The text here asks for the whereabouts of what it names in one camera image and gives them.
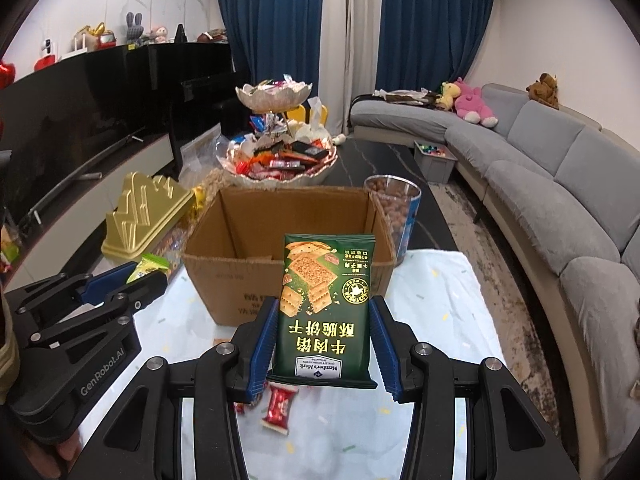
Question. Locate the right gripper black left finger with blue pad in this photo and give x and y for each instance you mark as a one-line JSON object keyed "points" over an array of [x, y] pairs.
{"points": [[140, 436]]}

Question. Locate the red small snack packet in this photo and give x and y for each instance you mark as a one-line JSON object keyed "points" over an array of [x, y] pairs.
{"points": [[279, 407]]}

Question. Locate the grey sectional sofa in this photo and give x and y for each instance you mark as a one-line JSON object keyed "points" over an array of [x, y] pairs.
{"points": [[565, 195]]}

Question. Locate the blue curtain right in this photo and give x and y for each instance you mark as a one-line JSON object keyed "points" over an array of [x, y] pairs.
{"points": [[424, 43]]}

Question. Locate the red heart balloon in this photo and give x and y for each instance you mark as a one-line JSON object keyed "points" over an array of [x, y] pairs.
{"points": [[7, 74]]}

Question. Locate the white sheer curtain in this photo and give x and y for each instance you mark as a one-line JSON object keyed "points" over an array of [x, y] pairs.
{"points": [[348, 60]]}

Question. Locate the brown plush toy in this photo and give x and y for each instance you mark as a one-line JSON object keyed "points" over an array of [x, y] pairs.
{"points": [[544, 91]]}

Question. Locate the green cracker packet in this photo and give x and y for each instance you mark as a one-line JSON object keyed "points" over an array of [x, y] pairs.
{"points": [[323, 329]]}

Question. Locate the gold lid candy jar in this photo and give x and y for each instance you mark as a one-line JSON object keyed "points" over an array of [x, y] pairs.
{"points": [[149, 222]]}

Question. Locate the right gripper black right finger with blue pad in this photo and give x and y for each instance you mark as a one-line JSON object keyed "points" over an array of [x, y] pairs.
{"points": [[506, 436]]}

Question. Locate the light patterned table cloth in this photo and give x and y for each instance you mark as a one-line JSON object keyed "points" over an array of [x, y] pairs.
{"points": [[333, 433]]}

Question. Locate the brown cardboard box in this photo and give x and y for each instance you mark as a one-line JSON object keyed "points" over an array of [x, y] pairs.
{"points": [[234, 256]]}

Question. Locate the blue curtain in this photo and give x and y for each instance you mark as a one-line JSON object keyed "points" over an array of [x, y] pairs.
{"points": [[424, 43], [271, 38]]}

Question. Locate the yellow plush toy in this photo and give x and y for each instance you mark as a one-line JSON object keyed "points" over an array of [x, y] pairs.
{"points": [[449, 92]]}

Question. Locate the pink plush toy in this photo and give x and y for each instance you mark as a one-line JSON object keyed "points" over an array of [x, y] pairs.
{"points": [[470, 106]]}

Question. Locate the white tv cabinet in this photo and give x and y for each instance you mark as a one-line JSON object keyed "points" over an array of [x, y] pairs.
{"points": [[58, 231]]}

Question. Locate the black television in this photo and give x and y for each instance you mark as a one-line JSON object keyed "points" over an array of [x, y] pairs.
{"points": [[55, 120]]}

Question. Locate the peanut bag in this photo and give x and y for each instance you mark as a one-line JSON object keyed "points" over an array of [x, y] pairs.
{"points": [[202, 163]]}

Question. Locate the clear nut canister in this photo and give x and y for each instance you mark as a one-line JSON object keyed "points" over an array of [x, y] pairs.
{"points": [[400, 201]]}

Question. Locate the green small candy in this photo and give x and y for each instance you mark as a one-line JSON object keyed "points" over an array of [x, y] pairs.
{"points": [[149, 263]]}

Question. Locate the grey knitted bunny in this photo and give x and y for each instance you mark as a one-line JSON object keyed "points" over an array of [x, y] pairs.
{"points": [[134, 28]]}

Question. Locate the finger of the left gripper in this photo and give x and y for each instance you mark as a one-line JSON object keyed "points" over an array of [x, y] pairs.
{"points": [[115, 302], [46, 302]]}

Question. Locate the grey toy bin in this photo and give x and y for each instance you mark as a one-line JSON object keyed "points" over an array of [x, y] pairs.
{"points": [[435, 161]]}

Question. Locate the white tiered snack stand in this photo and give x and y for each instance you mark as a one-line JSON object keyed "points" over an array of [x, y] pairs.
{"points": [[289, 144]]}

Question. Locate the blue curtain left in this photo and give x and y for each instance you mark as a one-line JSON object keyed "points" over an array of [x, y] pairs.
{"points": [[271, 38]]}

